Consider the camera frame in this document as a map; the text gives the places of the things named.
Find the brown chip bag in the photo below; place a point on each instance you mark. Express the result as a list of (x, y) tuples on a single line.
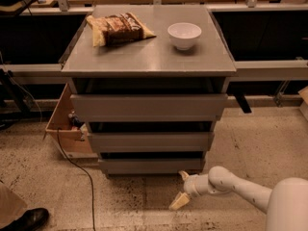
[(117, 28)]

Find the grey top drawer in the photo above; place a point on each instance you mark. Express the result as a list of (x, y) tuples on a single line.
[(133, 108)]

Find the grey drawer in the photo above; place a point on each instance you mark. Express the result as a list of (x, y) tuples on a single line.
[(150, 142), (168, 166), (133, 108)]

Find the grey drawer cabinet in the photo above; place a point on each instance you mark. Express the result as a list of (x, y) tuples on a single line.
[(152, 66)]

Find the black shoe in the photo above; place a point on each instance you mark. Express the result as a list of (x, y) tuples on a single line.
[(31, 220)]

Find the grey bottom drawer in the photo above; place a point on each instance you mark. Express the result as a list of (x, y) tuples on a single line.
[(168, 166)]

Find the grey metal rail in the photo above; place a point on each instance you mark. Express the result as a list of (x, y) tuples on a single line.
[(252, 71)]

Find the cardboard box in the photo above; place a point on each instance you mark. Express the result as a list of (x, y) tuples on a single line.
[(67, 136)]

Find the white bowl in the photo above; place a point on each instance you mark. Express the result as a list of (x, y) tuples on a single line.
[(183, 35)]

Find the grey middle drawer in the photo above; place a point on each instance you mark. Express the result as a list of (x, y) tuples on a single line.
[(150, 142)]

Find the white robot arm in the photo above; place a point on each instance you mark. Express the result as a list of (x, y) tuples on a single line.
[(285, 206)]

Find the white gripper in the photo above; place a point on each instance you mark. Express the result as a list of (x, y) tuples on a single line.
[(190, 186)]

